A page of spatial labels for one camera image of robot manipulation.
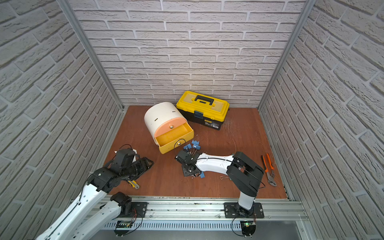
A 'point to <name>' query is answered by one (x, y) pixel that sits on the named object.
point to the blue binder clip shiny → (197, 146)
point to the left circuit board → (123, 227)
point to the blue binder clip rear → (195, 142)
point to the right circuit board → (248, 228)
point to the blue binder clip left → (187, 147)
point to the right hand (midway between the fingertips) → (190, 170)
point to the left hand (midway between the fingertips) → (153, 163)
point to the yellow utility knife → (134, 184)
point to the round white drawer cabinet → (159, 113)
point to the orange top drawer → (168, 125)
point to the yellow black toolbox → (207, 109)
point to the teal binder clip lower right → (221, 177)
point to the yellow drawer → (175, 138)
